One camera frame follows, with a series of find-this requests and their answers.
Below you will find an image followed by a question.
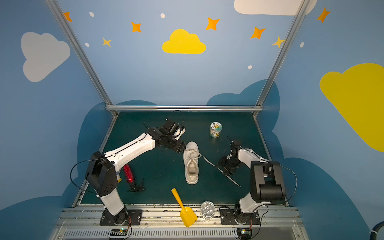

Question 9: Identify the white shoelace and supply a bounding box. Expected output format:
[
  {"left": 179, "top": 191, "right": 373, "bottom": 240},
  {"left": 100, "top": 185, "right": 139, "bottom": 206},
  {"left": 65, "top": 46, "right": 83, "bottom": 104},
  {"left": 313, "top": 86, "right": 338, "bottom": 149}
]
[{"left": 185, "top": 150, "right": 241, "bottom": 188}]

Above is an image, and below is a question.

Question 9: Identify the white sneaker shoe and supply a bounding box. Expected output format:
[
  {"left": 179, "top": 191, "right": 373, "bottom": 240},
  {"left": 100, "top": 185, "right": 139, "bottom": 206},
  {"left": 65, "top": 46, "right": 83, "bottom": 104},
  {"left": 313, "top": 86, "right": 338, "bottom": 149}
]
[{"left": 183, "top": 142, "right": 201, "bottom": 185}]

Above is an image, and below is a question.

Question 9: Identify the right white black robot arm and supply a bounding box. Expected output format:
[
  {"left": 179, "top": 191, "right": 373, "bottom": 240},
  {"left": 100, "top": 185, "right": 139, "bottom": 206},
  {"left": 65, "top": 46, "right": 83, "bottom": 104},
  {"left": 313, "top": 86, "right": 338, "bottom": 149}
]
[{"left": 218, "top": 140, "right": 292, "bottom": 225}]

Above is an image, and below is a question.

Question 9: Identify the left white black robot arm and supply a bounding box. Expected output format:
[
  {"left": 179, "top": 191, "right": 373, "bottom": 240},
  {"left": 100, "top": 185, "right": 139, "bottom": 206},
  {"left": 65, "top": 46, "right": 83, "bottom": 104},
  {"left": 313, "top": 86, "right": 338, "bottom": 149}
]
[{"left": 84, "top": 118, "right": 186, "bottom": 225}]

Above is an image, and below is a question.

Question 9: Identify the green white tin can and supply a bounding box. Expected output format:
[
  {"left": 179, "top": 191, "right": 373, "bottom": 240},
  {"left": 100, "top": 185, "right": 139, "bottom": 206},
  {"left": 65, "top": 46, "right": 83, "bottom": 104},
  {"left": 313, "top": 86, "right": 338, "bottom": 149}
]
[{"left": 210, "top": 122, "right": 223, "bottom": 138}]

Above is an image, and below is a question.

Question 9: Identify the yellow plastic toy shovel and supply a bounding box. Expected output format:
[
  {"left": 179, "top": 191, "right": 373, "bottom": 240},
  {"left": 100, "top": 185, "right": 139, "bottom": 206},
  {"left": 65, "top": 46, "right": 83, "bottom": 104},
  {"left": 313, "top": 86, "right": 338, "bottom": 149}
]
[{"left": 171, "top": 188, "right": 198, "bottom": 227}]

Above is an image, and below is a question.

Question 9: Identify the left small circuit board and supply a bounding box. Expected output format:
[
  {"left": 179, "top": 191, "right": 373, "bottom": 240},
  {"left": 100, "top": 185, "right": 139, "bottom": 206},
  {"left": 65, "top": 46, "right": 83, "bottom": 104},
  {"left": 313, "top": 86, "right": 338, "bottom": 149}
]
[{"left": 108, "top": 229, "right": 128, "bottom": 240}]

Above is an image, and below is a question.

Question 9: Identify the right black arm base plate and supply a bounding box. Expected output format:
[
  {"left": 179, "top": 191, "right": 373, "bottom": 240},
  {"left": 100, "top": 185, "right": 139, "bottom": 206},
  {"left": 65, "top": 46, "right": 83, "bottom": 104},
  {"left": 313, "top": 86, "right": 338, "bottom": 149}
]
[{"left": 219, "top": 206, "right": 261, "bottom": 225}]

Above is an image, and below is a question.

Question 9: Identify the aluminium frame back rail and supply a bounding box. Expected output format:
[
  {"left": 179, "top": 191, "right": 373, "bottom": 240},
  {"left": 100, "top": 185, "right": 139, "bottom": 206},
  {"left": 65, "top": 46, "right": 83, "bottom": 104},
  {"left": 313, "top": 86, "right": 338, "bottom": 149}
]
[{"left": 106, "top": 105, "right": 263, "bottom": 112}]

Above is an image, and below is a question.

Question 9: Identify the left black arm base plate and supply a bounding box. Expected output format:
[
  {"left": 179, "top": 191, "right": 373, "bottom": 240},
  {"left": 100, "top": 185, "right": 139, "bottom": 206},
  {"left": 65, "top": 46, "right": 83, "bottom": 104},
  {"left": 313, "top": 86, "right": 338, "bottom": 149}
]
[{"left": 100, "top": 209, "right": 143, "bottom": 226}]

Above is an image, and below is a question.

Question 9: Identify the aluminium front rail base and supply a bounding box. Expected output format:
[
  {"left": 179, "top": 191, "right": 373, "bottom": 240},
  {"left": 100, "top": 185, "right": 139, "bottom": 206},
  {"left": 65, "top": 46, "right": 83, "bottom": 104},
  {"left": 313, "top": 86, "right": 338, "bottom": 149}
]
[{"left": 50, "top": 204, "right": 309, "bottom": 240}]

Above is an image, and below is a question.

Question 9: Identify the aluminium frame left post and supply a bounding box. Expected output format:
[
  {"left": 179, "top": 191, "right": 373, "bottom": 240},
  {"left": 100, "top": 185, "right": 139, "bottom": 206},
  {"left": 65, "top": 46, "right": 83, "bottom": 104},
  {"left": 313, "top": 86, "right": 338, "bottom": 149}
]
[{"left": 45, "top": 0, "right": 113, "bottom": 107}]

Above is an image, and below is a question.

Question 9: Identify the aluminium frame post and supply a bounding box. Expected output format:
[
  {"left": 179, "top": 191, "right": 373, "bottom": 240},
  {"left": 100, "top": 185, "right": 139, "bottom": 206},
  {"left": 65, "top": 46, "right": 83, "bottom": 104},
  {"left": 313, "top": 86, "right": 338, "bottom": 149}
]
[
  {"left": 253, "top": 0, "right": 311, "bottom": 120},
  {"left": 45, "top": 0, "right": 113, "bottom": 107}
]

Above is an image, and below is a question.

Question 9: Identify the aluminium frame right post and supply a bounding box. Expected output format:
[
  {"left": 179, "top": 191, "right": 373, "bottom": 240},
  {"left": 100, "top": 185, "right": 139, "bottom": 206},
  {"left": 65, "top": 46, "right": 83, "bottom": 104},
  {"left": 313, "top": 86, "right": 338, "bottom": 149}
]
[{"left": 253, "top": 0, "right": 311, "bottom": 120}]

